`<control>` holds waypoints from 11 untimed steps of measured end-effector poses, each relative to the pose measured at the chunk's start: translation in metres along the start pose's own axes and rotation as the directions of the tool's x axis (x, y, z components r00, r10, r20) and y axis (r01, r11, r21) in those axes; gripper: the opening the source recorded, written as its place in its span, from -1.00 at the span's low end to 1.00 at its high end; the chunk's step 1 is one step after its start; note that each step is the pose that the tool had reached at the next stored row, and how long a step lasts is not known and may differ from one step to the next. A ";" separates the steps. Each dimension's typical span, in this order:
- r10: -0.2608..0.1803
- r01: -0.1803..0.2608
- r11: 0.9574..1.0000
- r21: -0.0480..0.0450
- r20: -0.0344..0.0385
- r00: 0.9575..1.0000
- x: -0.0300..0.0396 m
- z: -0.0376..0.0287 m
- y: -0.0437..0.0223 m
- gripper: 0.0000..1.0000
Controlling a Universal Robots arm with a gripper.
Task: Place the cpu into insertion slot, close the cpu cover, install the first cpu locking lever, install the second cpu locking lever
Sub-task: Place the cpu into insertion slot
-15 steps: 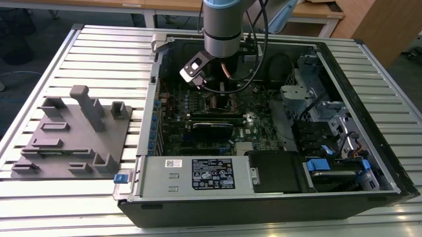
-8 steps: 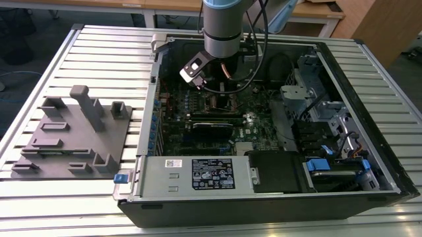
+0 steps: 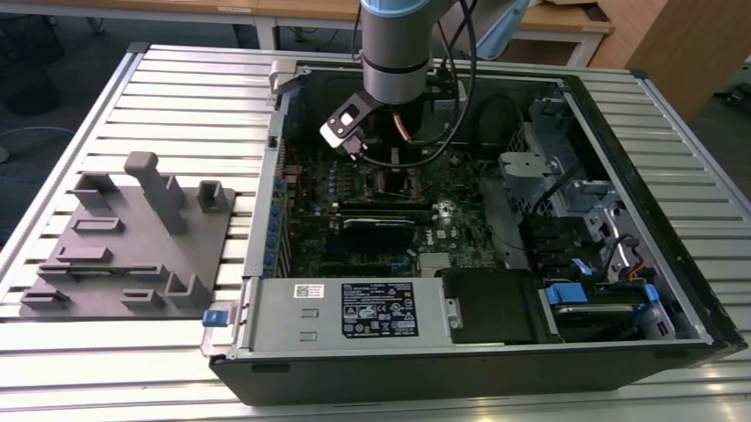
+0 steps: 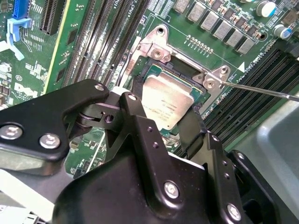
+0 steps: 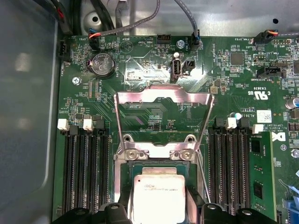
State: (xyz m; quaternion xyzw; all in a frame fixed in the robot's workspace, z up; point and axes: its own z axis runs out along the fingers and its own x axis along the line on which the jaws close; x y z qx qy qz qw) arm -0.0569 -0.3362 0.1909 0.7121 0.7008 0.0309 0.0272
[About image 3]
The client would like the black drive cable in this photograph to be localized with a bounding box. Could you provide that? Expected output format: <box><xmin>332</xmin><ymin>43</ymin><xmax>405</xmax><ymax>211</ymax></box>
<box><xmin>602</xmin><ymin>233</ymin><xmax>642</xmax><ymax>280</ymax></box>

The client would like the silver drive cage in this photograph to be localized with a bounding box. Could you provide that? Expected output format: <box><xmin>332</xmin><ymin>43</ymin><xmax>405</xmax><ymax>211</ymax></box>
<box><xmin>527</xmin><ymin>98</ymin><xmax>662</xmax><ymax>282</ymax></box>

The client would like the black PC case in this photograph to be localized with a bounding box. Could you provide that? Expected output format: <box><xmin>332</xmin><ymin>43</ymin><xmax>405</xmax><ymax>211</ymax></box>
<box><xmin>208</xmin><ymin>59</ymin><xmax>750</xmax><ymax>408</ymax></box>

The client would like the black RAM slot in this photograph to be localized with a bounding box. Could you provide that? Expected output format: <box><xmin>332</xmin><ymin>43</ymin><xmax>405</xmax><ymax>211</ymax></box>
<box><xmin>336</xmin><ymin>197</ymin><xmax>442</xmax><ymax>212</ymax></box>

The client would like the metal socket cover frame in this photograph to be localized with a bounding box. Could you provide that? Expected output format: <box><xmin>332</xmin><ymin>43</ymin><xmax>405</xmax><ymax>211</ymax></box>
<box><xmin>374</xmin><ymin>168</ymin><xmax>425</xmax><ymax>197</ymax></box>

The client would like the green RAM stick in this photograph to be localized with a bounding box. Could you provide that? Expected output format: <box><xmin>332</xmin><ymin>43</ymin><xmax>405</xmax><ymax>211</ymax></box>
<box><xmin>67</xmin><ymin>267</ymin><xmax>134</xmax><ymax>279</ymax></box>

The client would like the grey parts rack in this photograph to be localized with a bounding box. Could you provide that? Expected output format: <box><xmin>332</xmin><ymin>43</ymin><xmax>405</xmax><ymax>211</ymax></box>
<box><xmin>16</xmin><ymin>151</ymin><xmax>239</xmax><ymax>320</ymax></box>

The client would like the black fan shroud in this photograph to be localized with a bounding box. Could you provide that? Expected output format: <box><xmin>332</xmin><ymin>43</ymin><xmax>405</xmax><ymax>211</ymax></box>
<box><xmin>439</xmin><ymin>267</ymin><xmax>565</xmax><ymax>346</ymax></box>

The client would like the silver power supply unit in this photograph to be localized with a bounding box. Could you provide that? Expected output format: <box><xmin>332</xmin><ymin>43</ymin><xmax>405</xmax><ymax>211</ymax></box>
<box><xmin>231</xmin><ymin>276</ymin><xmax>465</xmax><ymax>353</ymax></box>

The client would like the black office chair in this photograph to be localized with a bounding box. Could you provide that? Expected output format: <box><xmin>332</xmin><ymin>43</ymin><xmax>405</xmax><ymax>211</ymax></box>
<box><xmin>0</xmin><ymin>12</ymin><xmax>66</xmax><ymax>118</ymax></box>

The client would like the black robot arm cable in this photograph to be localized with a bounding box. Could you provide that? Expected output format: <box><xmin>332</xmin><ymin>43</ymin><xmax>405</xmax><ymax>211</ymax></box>
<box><xmin>350</xmin><ymin>0</ymin><xmax>481</xmax><ymax>169</ymax></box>

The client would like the silver finned heat sink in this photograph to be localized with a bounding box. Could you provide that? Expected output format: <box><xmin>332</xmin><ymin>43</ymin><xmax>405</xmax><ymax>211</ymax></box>
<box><xmin>419</xmin><ymin>251</ymin><xmax>459</xmax><ymax>270</ymax></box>

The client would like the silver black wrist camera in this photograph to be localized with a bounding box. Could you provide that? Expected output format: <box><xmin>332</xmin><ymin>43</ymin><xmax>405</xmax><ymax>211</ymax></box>
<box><xmin>319</xmin><ymin>91</ymin><xmax>376</xmax><ymax>162</ymax></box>

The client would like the wooden cabinet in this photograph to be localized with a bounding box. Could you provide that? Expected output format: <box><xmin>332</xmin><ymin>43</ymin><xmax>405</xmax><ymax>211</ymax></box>
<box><xmin>590</xmin><ymin>0</ymin><xmax>751</xmax><ymax>124</ymax></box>

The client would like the wooden desk white frame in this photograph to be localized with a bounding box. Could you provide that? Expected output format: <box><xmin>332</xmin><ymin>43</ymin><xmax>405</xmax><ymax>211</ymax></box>
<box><xmin>272</xmin><ymin>0</ymin><xmax>617</xmax><ymax>68</ymax></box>
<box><xmin>0</xmin><ymin>0</ymin><xmax>278</xmax><ymax>52</ymax></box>

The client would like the black graphics card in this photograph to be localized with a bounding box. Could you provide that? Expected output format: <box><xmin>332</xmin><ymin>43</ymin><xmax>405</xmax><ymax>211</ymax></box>
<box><xmin>339</xmin><ymin>215</ymin><xmax>419</xmax><ymax>260</ymax></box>

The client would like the blue disk carrier handle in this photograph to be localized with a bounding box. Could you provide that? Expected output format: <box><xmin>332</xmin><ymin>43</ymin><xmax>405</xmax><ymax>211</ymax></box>
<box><xmin>542</xmin><ymin>283</ymin><xmax>590</xmax><ymax>305</ymax></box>

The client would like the green motherboard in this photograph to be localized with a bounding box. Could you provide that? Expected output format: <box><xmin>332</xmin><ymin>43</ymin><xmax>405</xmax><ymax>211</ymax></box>
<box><xmin>279</xmin><ymin>144</ymin><xmax>522</xmax><ymax>280</ymax></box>

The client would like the CPU socket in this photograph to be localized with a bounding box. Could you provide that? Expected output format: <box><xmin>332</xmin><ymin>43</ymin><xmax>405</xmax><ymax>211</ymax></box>
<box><xmin>360</xmin><ymin>163</ymin><xmax>430</xmax><ymax>204</ymax></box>

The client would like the silver metal bracket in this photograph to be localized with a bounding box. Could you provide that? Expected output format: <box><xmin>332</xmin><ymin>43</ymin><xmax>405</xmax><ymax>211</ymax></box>
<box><xmin>498</xmin><ymin>151</ymin><xmax>559</xmax><ymax>177</ymax></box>

